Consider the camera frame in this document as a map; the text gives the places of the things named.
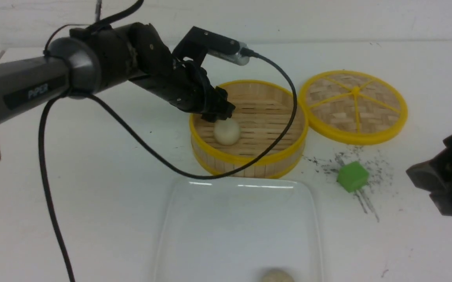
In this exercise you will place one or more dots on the green cube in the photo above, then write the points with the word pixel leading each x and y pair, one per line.
pixel 353 177

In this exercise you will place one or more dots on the white steamed bun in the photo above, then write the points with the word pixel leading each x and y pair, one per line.
pixel 227 132
pixel 276 275

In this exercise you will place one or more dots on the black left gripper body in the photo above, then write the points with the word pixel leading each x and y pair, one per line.
pixel 183 84

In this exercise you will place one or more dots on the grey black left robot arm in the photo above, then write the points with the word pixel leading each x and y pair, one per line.
pixel 91 61

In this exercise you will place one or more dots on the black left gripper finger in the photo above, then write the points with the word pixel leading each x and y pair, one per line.
pixel 226 110
pixel 210 117

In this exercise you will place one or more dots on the yellow rimmed bamboo steamer lid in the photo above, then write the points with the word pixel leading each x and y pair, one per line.
pixel 352 107

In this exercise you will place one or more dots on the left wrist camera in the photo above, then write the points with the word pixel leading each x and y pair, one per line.
pixel 198 43

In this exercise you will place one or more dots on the yellow rimmed bamboo steamer basket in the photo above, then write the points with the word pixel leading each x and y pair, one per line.
pixel 262 111

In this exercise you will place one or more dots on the white rectangular plate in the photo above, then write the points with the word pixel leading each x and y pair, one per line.
pixel 237 230

